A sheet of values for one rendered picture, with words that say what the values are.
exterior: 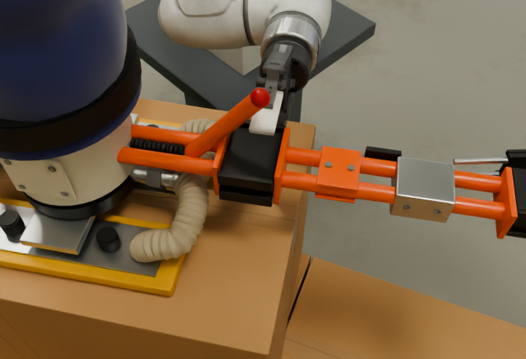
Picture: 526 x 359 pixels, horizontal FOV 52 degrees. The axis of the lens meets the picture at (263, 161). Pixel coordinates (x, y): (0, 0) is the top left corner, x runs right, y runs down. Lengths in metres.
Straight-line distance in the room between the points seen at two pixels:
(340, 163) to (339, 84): 1.72
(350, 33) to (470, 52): 1.33
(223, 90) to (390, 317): 0.62
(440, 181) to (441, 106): 1.71
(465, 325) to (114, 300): 0.74
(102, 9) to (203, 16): 0.35
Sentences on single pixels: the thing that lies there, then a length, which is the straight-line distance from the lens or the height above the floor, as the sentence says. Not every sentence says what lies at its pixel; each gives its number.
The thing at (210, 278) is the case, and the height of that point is 0.94.
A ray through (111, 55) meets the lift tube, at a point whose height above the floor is 1.25.
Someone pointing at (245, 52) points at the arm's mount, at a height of 0.82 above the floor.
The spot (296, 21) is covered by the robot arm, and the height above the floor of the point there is 1.12.
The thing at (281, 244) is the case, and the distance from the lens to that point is 0.78.
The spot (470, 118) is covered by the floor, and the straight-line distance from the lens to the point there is 2.39.
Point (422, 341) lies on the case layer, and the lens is 1.19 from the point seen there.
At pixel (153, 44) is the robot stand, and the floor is 0.75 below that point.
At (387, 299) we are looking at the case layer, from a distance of 1.21.
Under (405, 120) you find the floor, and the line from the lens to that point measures 2.29.
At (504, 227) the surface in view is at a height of 1.08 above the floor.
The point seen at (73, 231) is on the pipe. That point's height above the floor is 1.00.
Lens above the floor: 1.62
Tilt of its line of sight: 51 degrees down
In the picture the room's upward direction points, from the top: straight up
